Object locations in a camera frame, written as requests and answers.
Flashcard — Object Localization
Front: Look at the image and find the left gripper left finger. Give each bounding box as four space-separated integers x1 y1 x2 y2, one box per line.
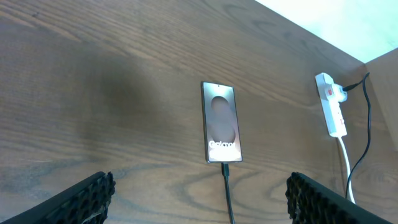
1 171 116 224

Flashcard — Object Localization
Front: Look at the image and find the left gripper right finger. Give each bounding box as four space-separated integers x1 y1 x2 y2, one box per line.
285 172 390 224

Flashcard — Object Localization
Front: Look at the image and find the black USB charging cable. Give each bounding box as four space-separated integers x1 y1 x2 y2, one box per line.
221 72 373 224

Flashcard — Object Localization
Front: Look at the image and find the Samsung Galaxy smartphone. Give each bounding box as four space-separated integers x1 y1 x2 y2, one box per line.
201 82 243 163

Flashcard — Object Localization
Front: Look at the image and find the white power strip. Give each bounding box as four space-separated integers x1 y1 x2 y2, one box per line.
315 73 348 138

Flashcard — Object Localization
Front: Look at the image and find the brown cardboard box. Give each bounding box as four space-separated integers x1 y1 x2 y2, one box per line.
365 49 398 150

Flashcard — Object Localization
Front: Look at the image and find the white power strip cord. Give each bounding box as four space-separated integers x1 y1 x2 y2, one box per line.
336 136 356 205

